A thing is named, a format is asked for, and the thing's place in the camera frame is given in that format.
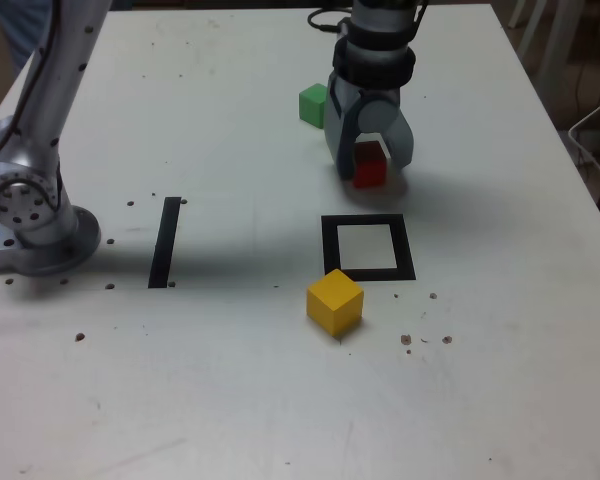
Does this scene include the black tape square outline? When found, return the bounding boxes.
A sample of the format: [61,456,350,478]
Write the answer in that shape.
[320,213,417,282]

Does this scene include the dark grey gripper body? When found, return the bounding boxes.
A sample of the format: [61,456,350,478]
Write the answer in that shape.
[335,74,402,101]

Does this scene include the red cube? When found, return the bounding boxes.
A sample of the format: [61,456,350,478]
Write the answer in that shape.
[352,140,389,190]

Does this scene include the yellow cube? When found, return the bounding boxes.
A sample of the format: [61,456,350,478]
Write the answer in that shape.
[306,268,366,337]

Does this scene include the white furniture legs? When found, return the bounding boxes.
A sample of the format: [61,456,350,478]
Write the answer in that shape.
[507,0,599,94]

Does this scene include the white cable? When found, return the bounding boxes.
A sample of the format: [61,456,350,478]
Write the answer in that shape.
[567,87,600,187]

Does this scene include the black tape strip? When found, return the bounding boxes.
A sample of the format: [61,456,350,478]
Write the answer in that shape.
[147,196,183,290]

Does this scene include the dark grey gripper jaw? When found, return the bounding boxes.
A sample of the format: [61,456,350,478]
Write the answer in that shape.
[322,69,362,182]

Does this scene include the person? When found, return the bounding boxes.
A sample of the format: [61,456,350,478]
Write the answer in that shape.
[0,0,49,72]

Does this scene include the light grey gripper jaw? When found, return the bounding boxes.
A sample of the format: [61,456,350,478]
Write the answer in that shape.
[356,92,414,177]

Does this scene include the black cable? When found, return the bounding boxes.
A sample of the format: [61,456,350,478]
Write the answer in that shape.
[307,6,354,36]

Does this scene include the green cube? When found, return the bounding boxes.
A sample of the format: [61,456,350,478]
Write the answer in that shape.
[298,83,330,130]

